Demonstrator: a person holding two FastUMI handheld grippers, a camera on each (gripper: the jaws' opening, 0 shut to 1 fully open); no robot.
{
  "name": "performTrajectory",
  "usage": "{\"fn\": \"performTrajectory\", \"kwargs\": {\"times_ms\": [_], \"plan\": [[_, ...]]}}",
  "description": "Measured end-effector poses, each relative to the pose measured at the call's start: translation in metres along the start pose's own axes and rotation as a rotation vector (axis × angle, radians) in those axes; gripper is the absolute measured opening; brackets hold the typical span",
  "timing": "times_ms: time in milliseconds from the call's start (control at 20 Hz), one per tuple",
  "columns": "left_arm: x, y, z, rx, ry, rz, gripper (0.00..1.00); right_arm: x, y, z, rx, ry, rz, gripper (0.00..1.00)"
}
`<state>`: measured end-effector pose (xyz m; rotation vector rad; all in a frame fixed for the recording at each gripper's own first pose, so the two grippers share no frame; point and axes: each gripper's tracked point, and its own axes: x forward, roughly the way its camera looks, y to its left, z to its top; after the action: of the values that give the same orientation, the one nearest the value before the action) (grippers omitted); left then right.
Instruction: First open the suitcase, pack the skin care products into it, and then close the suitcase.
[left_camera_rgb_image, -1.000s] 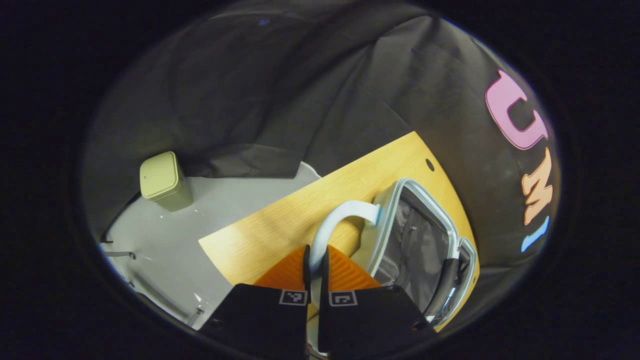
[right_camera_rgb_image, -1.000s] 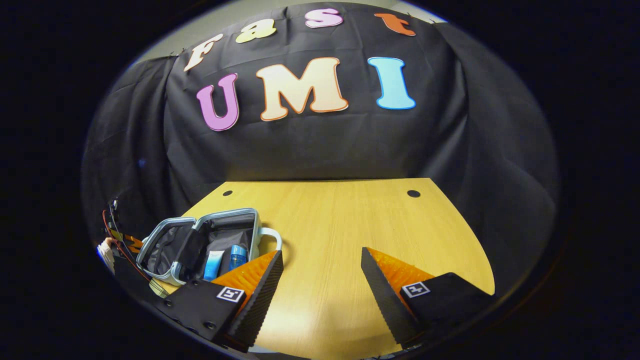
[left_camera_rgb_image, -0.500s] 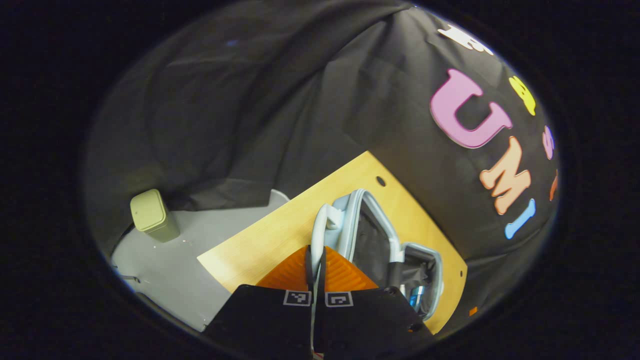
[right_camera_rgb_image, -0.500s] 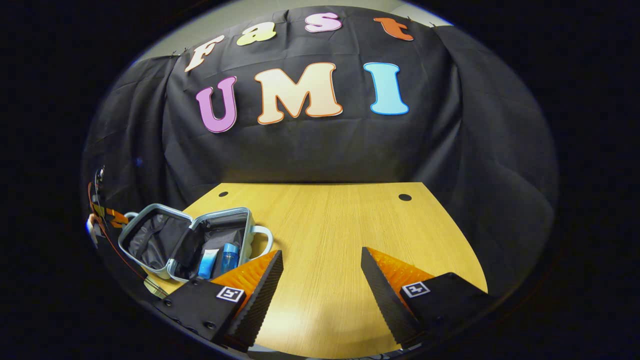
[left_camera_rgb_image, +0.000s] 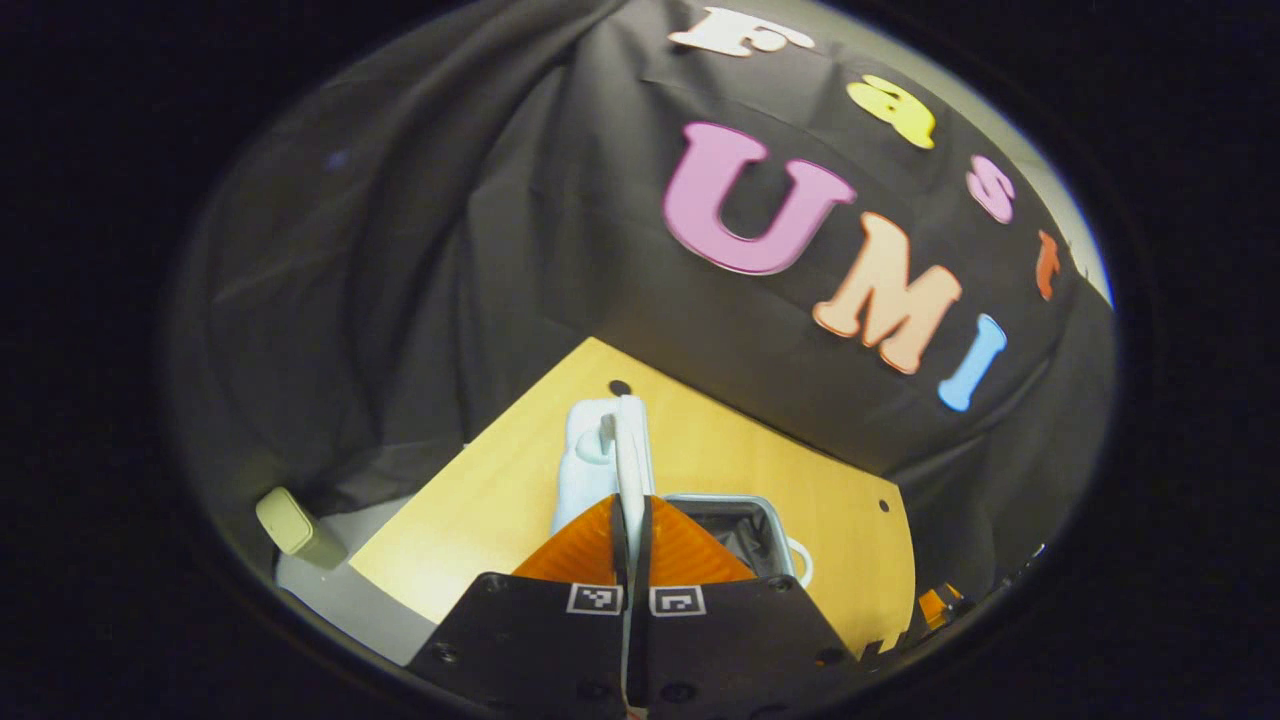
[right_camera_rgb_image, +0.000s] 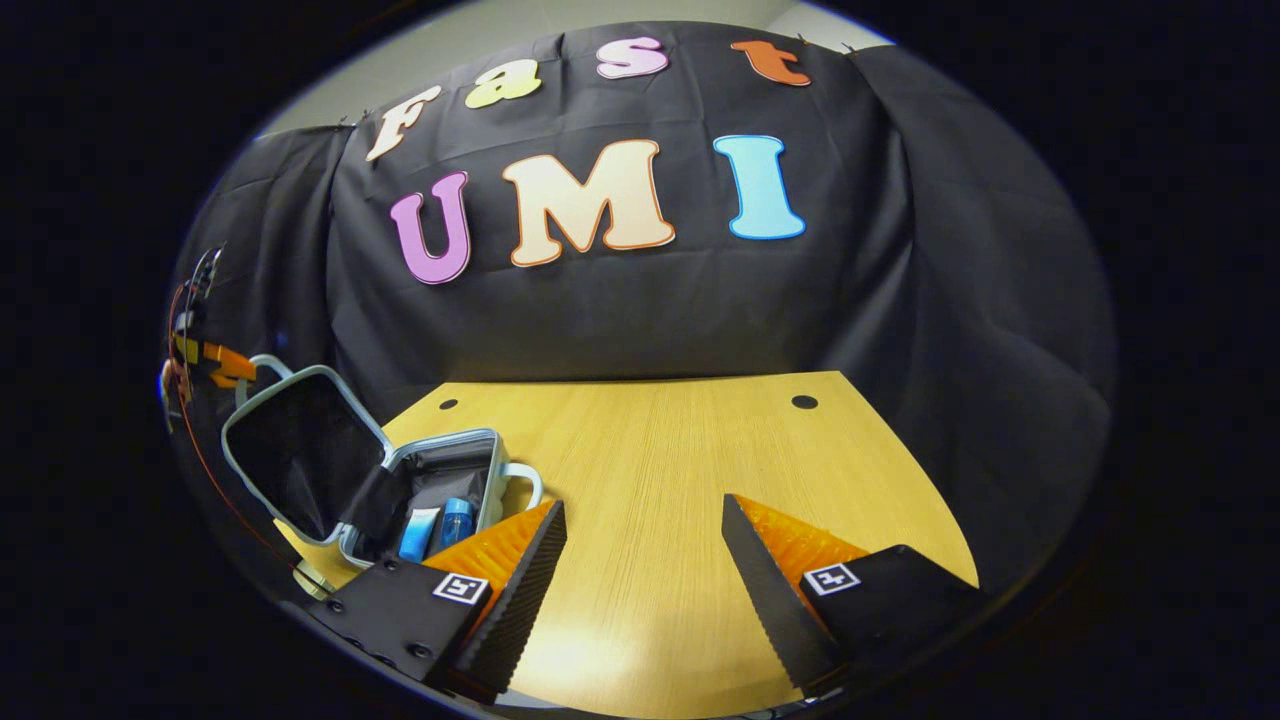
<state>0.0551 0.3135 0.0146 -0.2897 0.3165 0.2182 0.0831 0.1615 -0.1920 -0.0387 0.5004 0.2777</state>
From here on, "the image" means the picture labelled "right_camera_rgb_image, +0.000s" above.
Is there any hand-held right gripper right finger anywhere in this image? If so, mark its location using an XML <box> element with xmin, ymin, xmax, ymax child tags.
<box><xmin>722</xmin><ymin>493</ymin><xmax>986</xmax><ymax>698</ymax></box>

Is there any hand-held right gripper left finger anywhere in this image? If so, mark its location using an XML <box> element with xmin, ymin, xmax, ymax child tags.
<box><xmin>315</xmin><ymin>500</ymin><xmax>568</xmax><ymax>704</ymax></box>

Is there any blue skin care tube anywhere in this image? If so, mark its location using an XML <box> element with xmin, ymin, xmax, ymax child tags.
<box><xmin>398</xmin><ymin>507</ymin><xmax>441</xmax><ymax>563</ymax></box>

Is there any black backdrop cloth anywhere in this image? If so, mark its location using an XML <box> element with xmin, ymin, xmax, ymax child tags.
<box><xmin>175</xmin><ymin>22</ymin><xmax>1116</xmax><ymax>591</ymax></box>

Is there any red and black cable bundle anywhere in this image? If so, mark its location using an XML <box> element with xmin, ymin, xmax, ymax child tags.
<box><xmin>178</xmin><ymin>285</ymin><xmax>301</xmax><ymax>569</ymax></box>

